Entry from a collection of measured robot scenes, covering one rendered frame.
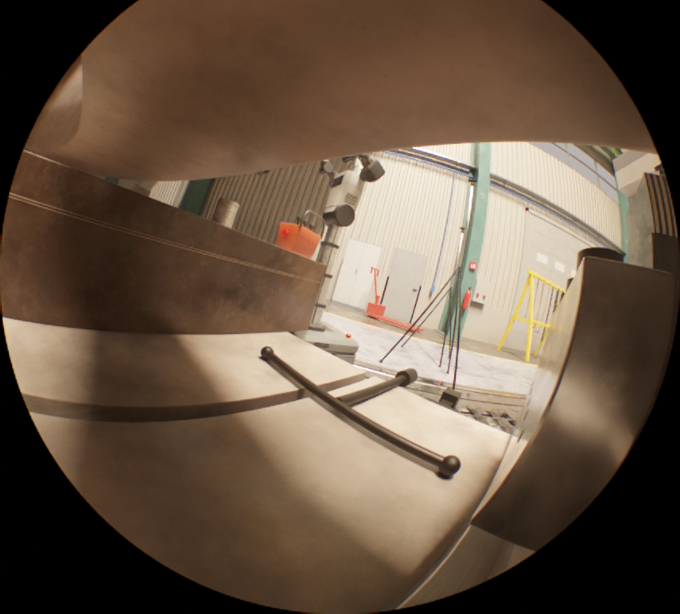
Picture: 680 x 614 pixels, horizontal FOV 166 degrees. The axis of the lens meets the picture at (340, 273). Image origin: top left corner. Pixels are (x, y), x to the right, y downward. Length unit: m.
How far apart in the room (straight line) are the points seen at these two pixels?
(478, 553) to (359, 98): 0.58
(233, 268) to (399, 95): 0.72
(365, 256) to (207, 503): 6.70
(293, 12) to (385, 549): 0.61
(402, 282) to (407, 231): 1.66
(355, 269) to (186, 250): 6.23
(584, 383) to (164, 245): 0.79
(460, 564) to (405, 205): 7.86
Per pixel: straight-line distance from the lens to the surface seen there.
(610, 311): 0.18
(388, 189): 8.04
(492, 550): 0.38
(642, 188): 0.40
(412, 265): 7.38
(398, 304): 7.28
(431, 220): 7.88
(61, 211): 0.68
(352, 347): 1.57
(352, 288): 6.74
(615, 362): 0.18
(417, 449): 0.51
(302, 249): 1.10
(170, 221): 0.71
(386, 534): 0.38
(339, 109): 0.37
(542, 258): 9.76
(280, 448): 0.45
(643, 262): 0.37
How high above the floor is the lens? 0.62
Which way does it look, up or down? 2 degrees up
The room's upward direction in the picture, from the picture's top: 16 degrees clockwise
